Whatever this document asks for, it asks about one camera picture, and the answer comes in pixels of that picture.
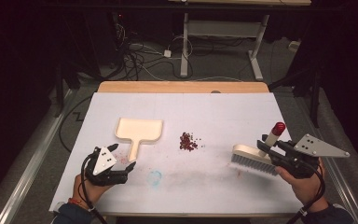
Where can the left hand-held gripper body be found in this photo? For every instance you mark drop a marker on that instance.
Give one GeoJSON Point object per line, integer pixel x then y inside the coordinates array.
{"type": "Point", "coordinates": [104, 161]}

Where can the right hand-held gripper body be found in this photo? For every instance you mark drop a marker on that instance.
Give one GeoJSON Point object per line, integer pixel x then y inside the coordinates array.
{"type": "Point", "coordinates": [295, 158]}

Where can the cream plastic dustpan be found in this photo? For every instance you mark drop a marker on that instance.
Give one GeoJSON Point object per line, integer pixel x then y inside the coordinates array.
{"type": "Point", "coordinates": [138, 130]}

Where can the pile of red beans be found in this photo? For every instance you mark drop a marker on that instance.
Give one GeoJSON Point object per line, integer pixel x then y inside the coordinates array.
{"type": "Point", "coordinates": [187, 142]}

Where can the person's right hand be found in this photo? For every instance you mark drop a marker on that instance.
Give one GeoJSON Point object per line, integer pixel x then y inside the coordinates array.
{"type": "Point", "coordinates": [304, 186]}

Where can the person's left hand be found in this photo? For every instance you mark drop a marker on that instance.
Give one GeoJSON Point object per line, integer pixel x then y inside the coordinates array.
{"type": "Point", "coordinates": [88, 189]}

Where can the black metal stand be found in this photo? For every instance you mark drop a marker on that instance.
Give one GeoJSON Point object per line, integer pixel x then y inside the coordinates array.
{"type": "Point", "coordinates": [314, 93]}
{"type": "Point", "coordinates": [59, 90]}

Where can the white sheet table cover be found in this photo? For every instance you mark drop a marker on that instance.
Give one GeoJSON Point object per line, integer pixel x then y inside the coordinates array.
{"type": "Point", "coordinates": [199, 115]}

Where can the wooden table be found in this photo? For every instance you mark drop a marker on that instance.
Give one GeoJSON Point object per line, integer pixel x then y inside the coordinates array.
{"type": "Point", "coordinates": [183, 86]}

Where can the small white floor box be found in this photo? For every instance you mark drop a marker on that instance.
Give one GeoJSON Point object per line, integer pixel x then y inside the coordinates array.
{"type": "Point", "coordinates": [294, 45]}

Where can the white power adapter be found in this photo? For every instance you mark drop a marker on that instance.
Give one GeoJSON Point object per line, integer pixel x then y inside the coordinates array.
{"type": "Point", "coordinates": [167, 53]}

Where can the metal floor rail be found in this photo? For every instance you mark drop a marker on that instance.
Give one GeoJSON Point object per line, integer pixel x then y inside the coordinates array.
{"type": "Point", "coordinates": [341, 183]}
{"type": "Point", "coordinates": [28, 174]}

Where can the white metal desk frame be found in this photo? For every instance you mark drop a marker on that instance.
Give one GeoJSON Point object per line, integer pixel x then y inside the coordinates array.
{"type": "Point", "coordinates": [222, 28]}

